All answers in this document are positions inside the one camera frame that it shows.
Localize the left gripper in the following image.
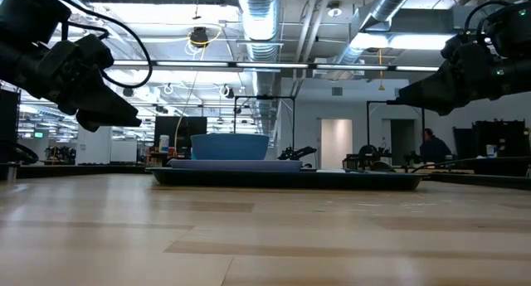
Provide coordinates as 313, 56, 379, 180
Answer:
0, 34, 143, 133

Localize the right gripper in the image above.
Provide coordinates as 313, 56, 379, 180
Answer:
387, 31, 531, 117

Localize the blue bowl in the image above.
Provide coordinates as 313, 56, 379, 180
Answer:
190, 133, 270, 162

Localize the lilac plate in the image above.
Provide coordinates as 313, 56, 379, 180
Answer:
167, 158, 304, 173

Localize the dark green plastic tray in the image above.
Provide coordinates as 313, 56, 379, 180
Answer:
145, 166, 431, 192

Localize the white building column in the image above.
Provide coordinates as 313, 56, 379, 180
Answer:
75, 68, 114, 166

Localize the person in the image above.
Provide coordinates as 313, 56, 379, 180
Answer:
418, 127, 453, 163

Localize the black cabinet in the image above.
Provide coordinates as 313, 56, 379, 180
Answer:
472, 119, 531, 177

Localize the black panel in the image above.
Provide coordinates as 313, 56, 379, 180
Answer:
0, 88, 22, 165

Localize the black monitor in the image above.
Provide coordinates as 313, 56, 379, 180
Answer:
153, 115, 208, 157

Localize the long ceiling light strip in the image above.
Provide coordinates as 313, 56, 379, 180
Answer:
111, 59, 441, 73

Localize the black aluminium table frame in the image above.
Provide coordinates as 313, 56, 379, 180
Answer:
0, 163, 531, 191

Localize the silver spiral duct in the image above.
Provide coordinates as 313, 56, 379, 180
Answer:
331, 0, 418, 65
236, 0, 285, 134

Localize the black ceiling cord reel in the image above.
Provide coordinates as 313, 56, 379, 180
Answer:
188, 26, 211, 50

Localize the black frame stand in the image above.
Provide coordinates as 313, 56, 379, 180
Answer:
232, 94, 297, 154

